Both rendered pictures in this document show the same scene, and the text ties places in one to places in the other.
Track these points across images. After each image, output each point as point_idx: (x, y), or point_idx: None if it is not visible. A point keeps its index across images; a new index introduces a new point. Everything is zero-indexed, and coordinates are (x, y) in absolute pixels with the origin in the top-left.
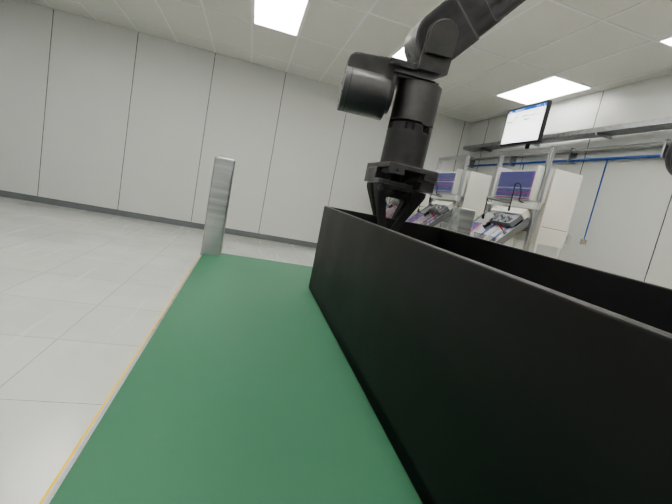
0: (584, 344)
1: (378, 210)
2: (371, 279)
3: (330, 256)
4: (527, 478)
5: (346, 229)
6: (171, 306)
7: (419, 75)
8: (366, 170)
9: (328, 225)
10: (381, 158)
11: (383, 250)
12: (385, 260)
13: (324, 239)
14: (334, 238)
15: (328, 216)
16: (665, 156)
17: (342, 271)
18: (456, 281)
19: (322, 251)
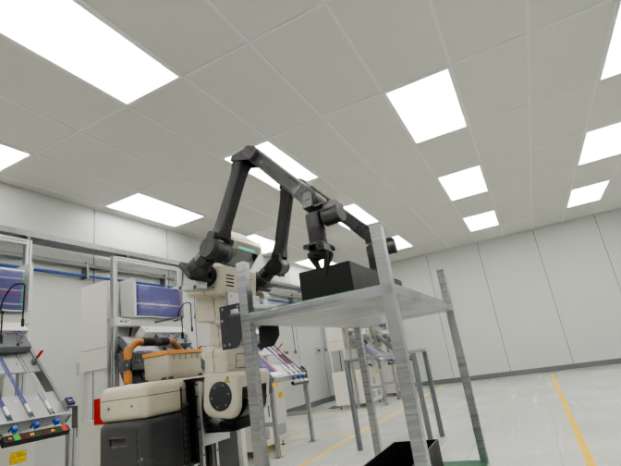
0: None
1: (330, 263)
2: (376, 281)
3: (362, 280)
4: None
5: (365, 270)
6: (417, 291)
7: (313, 210)
8: (323, 244)
9: (356, 269)
10: (326, 241)
11: (376, 275)
12: (377, 276)
13: (356, 275)
14: (361, 274)
15: (354, 265)
16: (213, 247)
17: (369, 283)
18: None
19: (357, 279)
